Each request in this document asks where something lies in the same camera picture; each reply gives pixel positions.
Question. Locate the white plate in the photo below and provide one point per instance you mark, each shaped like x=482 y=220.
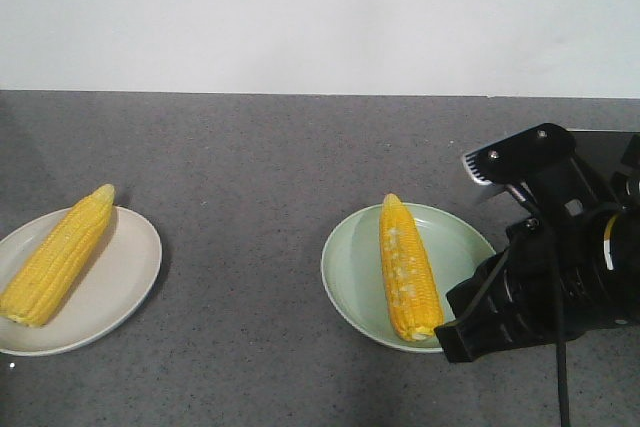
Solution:
x=115 y=282

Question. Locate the pale green plate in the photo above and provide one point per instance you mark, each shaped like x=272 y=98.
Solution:
x=352 y=273

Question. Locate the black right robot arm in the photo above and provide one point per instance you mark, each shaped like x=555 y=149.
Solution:
x=625 y=245

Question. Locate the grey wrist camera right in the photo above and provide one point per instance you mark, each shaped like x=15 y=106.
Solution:
x=477 y=164

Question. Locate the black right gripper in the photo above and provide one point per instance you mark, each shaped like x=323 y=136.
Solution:
x=550 y=285

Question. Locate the blemished yellow corn cob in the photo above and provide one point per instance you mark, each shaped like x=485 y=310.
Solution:
x=413 y=301

